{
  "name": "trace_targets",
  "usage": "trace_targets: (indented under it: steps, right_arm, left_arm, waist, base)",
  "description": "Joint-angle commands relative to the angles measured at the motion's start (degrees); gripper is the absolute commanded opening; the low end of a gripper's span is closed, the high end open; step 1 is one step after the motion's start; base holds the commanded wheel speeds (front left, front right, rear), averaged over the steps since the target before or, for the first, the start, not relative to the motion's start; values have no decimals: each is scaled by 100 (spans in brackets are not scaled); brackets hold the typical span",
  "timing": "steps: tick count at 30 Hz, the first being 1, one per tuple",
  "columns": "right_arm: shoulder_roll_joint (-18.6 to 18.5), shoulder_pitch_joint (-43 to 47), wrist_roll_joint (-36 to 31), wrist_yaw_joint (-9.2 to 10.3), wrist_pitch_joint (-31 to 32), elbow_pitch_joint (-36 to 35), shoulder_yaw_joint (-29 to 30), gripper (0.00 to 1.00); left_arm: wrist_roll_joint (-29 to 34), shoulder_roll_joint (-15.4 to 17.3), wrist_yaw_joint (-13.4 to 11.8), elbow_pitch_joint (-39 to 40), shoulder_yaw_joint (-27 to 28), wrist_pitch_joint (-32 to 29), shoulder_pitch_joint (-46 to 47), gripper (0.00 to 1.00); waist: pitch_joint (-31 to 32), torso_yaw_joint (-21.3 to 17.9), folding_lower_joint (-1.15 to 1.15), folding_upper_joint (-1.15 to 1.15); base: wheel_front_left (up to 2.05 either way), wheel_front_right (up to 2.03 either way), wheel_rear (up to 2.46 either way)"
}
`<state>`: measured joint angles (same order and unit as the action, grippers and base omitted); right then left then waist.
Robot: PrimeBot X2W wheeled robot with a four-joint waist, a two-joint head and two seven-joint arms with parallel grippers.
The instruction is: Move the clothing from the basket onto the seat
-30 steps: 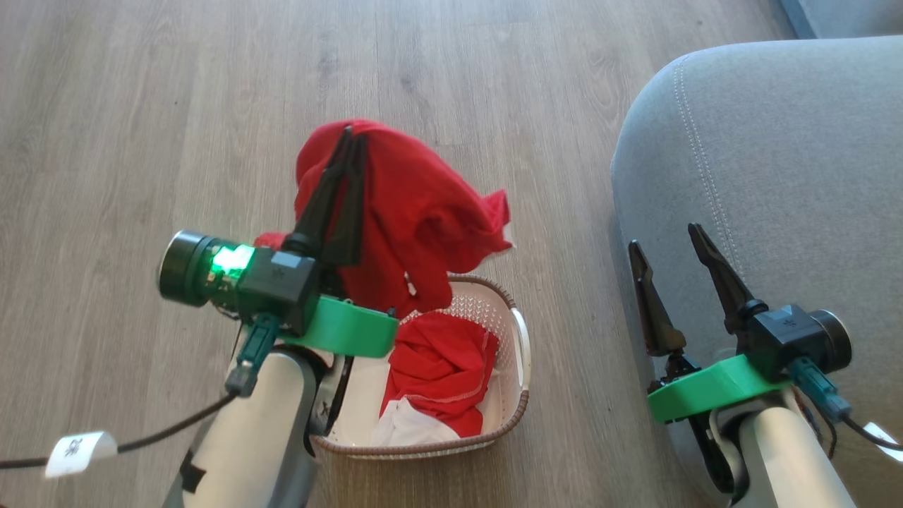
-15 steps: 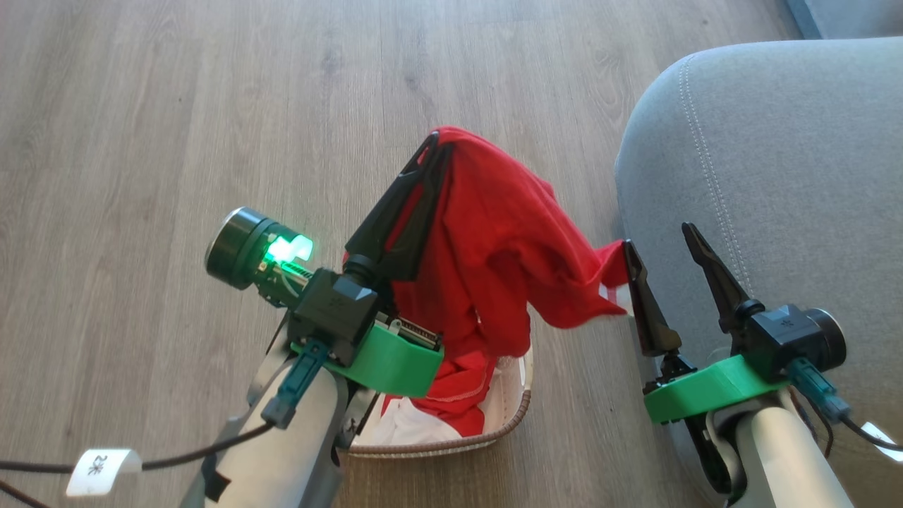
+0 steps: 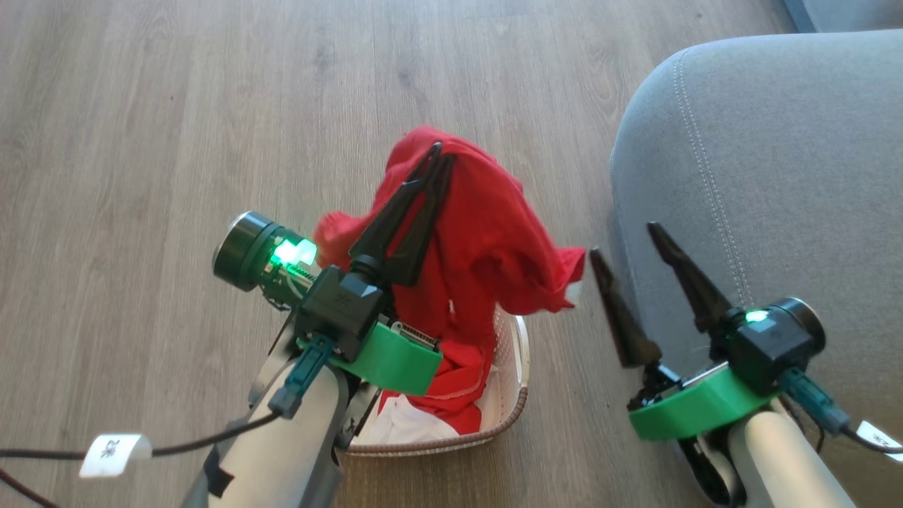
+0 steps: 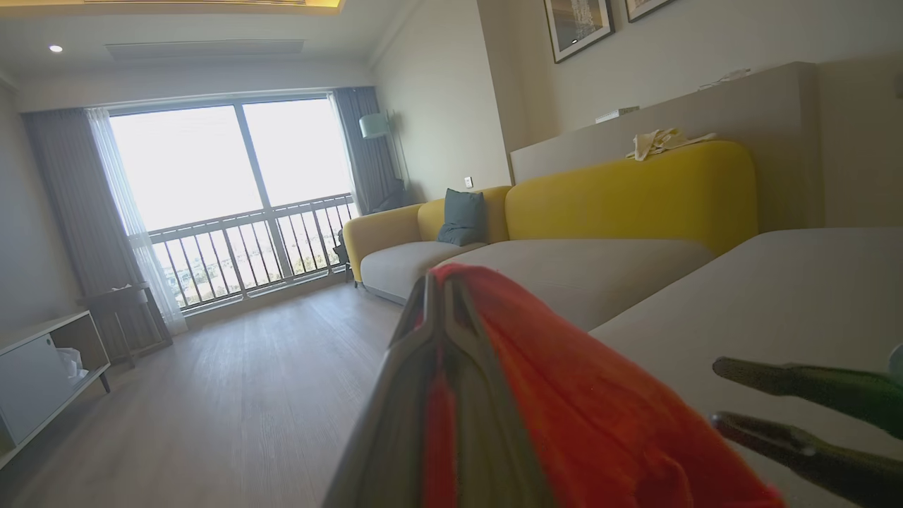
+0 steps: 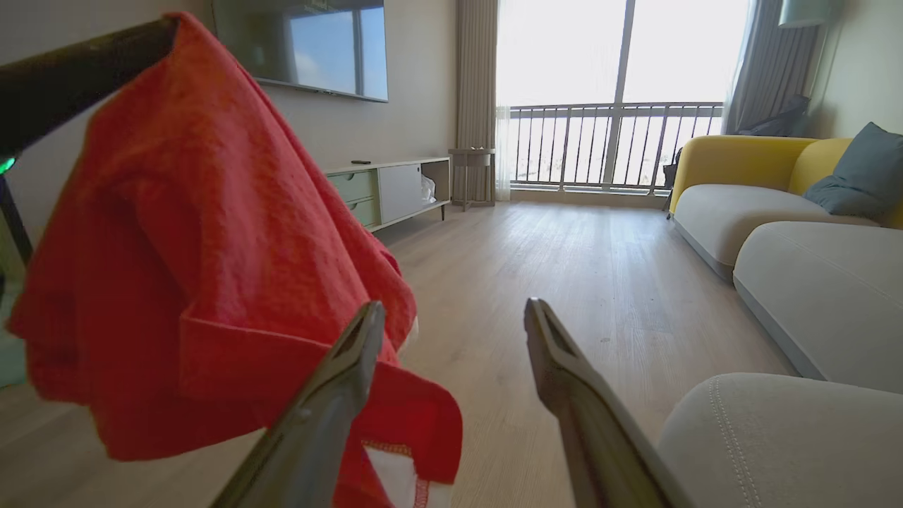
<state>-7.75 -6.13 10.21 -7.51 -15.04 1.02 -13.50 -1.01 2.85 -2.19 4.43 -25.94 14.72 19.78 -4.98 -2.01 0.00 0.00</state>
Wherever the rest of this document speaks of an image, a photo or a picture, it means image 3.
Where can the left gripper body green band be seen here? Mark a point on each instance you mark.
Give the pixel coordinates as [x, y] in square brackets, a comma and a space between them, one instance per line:
[255, 250]

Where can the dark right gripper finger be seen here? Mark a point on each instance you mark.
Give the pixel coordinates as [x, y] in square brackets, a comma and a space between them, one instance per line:
[688, 279]
[624, 317]

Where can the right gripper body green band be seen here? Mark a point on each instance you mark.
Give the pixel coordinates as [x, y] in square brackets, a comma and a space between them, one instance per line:
[695, 409]

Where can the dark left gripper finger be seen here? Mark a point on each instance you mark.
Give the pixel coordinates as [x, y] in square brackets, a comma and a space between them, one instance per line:
[395, 208]
[422, 233]

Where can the plain red garment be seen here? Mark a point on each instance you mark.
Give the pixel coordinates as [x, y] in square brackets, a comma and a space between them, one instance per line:
[487, 233]

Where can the red and white garment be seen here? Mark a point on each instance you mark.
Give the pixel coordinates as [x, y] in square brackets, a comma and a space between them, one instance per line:
[451, 384]

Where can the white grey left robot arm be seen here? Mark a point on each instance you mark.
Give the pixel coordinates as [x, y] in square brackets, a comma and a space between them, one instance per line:
[282, 451]

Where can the white perforated laundry basket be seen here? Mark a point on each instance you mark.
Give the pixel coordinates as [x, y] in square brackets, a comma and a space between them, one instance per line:
[504, 395]

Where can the grey fabric sofa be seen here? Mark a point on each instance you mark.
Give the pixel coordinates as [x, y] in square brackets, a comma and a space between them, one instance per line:
[776, 176]

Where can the grey-blue upholstered panel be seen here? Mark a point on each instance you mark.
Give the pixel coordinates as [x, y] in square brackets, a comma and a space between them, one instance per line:
[846, 13]

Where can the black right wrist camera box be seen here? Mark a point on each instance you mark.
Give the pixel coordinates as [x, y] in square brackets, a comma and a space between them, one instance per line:
[758, 353]

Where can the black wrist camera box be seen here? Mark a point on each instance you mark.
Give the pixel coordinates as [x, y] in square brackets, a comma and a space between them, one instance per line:
[758, 353]
[342, 303]

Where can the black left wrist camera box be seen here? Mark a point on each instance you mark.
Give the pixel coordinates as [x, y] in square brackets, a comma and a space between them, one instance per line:
[342, 303]

